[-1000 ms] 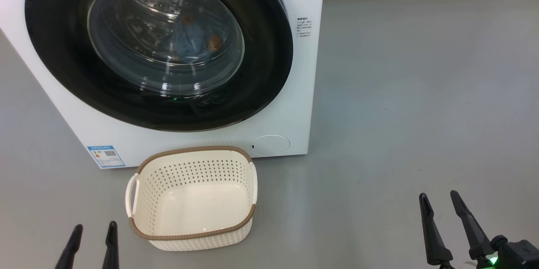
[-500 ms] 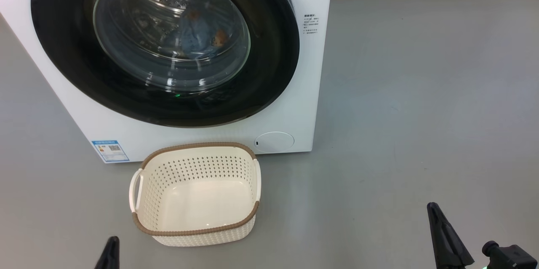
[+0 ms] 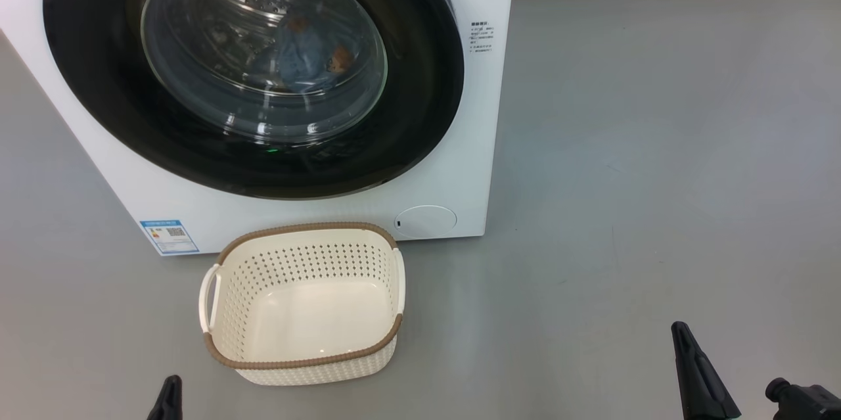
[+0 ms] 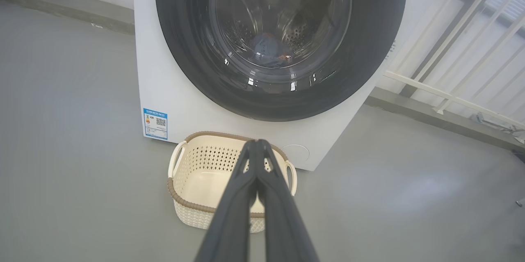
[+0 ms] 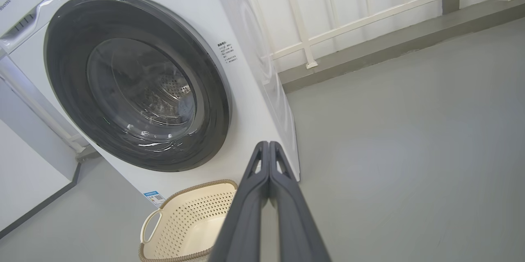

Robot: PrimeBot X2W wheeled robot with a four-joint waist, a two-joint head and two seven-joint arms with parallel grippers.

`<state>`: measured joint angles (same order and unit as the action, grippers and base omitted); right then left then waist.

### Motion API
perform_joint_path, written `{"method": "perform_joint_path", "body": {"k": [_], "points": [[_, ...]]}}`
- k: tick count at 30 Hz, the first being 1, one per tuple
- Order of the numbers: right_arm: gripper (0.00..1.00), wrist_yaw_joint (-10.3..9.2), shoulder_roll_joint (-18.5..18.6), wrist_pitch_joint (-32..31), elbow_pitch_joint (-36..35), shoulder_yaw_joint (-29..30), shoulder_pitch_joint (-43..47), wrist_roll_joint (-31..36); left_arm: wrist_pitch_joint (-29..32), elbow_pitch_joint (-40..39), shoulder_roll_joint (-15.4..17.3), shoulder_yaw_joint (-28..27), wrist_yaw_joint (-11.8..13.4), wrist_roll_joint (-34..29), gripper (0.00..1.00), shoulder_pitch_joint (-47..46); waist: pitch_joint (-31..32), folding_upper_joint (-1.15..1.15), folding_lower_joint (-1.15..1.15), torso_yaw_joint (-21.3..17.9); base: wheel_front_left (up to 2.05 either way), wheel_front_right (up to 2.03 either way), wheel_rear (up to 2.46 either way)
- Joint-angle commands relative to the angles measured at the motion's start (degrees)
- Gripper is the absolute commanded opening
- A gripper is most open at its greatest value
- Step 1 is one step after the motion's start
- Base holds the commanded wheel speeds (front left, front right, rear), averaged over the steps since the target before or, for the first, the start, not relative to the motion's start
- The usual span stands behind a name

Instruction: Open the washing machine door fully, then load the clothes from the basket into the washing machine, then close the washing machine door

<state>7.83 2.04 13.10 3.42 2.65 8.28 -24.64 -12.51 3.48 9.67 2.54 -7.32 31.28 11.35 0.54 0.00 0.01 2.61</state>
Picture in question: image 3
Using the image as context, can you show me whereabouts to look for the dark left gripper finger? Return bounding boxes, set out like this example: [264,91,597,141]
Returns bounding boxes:
[146,375,183,420]

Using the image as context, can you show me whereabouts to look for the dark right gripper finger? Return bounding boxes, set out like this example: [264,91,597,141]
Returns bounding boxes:
[671,321,742,420]

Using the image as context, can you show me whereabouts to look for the black round glass washer door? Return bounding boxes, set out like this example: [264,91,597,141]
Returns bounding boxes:
[43,0,465,200]

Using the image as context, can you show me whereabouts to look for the blue garment with orange print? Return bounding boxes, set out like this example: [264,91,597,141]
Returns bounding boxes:
[273,12,355,93]

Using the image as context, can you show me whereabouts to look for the white front-load washing machine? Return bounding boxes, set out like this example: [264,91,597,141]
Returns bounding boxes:
[0,0,518,256]

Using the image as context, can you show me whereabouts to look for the stainless steel washing machine drum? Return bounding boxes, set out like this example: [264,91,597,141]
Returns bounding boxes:
[151,0,369,95]

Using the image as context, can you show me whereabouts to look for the blue energy label sticker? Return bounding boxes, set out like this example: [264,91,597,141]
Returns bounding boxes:
[139,220,200,256]

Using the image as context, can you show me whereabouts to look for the cream perforated laundry basket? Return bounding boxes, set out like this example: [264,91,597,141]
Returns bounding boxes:
[198,222,406,386]

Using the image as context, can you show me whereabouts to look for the round white filter cover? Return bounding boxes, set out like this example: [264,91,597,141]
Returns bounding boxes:
[394,204,458,239]

